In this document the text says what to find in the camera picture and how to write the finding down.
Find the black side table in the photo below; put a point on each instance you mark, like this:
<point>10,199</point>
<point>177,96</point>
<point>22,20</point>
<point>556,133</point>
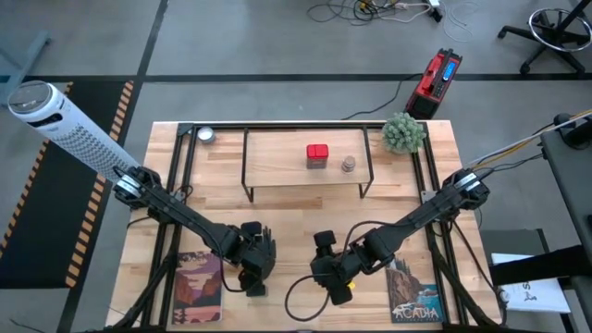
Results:
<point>573,185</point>

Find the white tower fan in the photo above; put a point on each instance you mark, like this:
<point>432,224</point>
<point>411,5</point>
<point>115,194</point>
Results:
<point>69,129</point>

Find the black mat orange striped edge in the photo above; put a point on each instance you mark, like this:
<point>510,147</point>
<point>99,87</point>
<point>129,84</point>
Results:
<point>46,208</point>

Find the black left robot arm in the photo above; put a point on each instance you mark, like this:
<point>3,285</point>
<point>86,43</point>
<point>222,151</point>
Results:
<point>185,217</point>

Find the white paper sheet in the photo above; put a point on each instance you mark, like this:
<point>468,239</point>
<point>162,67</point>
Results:
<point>532,287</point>

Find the small yellow tag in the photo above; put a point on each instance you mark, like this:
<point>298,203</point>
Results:
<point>351,286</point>

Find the red smoked paprika tin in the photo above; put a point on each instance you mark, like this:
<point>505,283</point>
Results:
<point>317,155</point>

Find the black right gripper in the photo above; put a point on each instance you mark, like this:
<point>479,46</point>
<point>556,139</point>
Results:
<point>340,267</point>

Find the Acadia postcard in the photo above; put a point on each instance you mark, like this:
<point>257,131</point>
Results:
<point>414,296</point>

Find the red black power station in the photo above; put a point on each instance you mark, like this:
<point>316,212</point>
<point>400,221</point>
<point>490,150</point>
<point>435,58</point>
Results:
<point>432,85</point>

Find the black office chair base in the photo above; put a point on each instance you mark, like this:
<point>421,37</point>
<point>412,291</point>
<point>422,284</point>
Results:
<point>550,32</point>

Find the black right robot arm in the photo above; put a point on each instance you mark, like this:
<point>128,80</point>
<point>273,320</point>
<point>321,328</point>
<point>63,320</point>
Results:
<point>416,217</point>

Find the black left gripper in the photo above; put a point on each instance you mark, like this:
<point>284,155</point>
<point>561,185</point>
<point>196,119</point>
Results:
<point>256,256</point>

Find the black rounded object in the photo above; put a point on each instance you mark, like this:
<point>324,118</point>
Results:
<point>578,134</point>

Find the canyon landscape postcard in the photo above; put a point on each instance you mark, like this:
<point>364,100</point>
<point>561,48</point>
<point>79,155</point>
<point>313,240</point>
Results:
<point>198,291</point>

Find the wooden shelf black metal legs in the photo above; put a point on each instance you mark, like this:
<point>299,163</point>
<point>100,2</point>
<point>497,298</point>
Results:
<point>277,157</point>

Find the small round grey pot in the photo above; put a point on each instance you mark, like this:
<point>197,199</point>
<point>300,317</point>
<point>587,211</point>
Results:
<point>206,135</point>

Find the green potted plant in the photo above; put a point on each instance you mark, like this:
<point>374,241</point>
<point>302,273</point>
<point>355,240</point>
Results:
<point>403,133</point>

